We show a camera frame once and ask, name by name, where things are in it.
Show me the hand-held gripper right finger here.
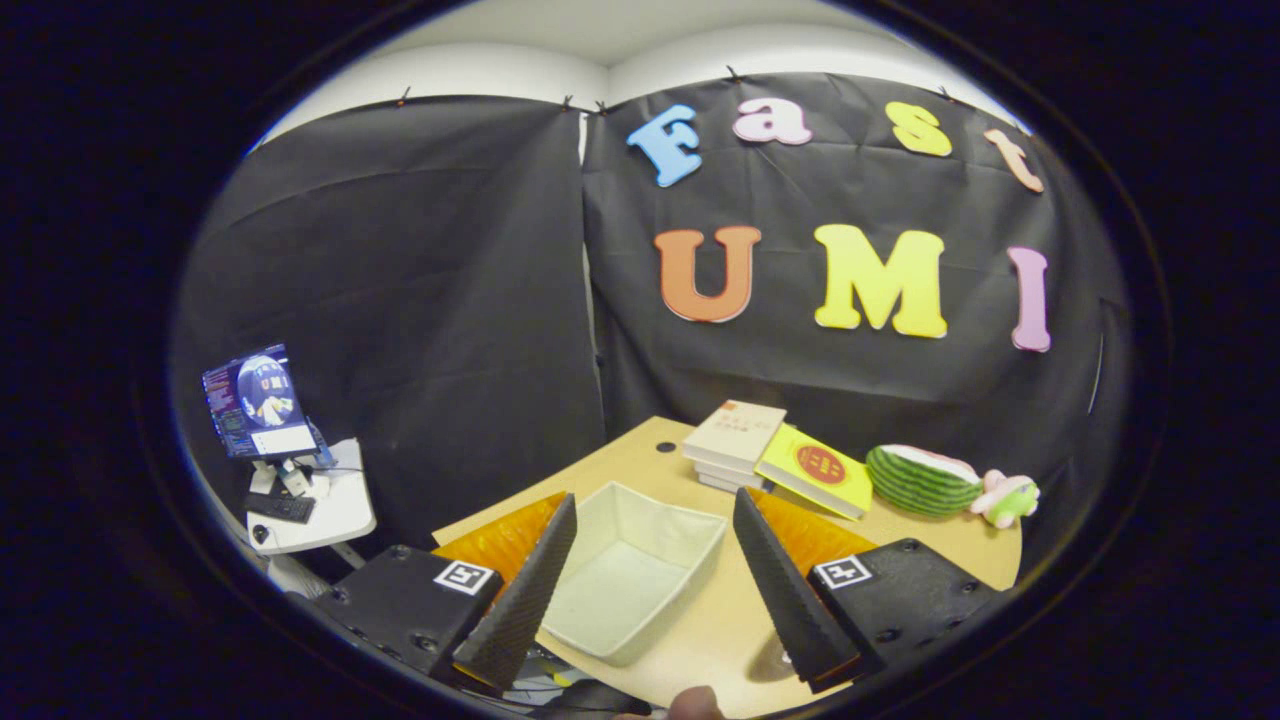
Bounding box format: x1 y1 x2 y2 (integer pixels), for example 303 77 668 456
731 487 1006 696

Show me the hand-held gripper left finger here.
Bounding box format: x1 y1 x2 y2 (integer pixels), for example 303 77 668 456
300 490 579 698

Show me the white fabric storage box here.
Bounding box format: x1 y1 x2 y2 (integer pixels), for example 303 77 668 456
540 481 729 668

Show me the yellow book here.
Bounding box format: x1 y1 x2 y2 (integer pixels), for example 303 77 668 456
753 424 875 522

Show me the beige book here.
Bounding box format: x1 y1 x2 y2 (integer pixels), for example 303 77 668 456
682 400 788 475

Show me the watermelon slice plush toy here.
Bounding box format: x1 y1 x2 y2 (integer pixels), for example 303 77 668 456
865 444 985 518

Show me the white side table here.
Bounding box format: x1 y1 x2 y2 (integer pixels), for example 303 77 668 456
245 437 378 557

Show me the pink and green plush toy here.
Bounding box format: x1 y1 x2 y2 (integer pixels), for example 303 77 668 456
970 469 1041 530

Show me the black keyboard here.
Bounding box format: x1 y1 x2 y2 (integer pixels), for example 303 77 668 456
243 491 317 525

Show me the computer monitor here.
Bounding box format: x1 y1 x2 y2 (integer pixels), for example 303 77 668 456
202 344 319 461

